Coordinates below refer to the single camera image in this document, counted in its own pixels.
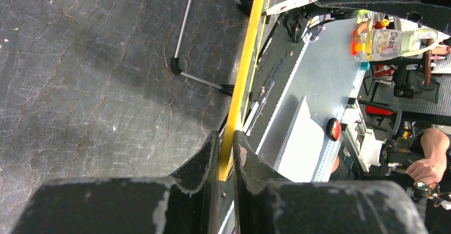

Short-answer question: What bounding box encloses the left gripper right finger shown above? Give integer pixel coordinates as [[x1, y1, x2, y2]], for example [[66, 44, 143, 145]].
[[233, 131, 427, 233]]

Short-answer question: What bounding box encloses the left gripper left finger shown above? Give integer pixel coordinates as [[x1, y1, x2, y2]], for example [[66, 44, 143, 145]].
[[12, 131, 220, 233]]

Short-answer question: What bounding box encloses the red whiteboard marker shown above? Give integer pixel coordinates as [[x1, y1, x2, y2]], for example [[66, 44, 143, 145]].
[[262, 0, 319, 16]]

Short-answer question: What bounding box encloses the yellow framed whiteboard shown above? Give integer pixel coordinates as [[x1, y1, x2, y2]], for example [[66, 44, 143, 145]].
[[217, 0, 270, 181]]

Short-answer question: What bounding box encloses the person hand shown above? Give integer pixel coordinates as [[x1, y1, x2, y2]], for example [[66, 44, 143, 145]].
[[407, 158, 447, 185]]

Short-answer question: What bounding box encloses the clear spray bottle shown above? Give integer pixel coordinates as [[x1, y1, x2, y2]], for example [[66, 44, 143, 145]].
[[350, 28, 440, 62]]

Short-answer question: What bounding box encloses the white paper sheet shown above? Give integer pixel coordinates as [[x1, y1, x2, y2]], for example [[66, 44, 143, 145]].
[[273, 96, 324, 182]]

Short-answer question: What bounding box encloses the red emergency button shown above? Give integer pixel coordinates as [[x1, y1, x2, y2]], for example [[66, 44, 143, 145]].
[[325, 118, 341, 141]]

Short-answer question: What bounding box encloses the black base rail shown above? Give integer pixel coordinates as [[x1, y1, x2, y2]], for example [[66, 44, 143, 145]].
[[243, 10, 309, 149]]

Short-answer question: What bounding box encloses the whiteboard wire stand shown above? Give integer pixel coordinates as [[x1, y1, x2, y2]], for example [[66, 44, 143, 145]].
[[169, 0, 253, 96]]

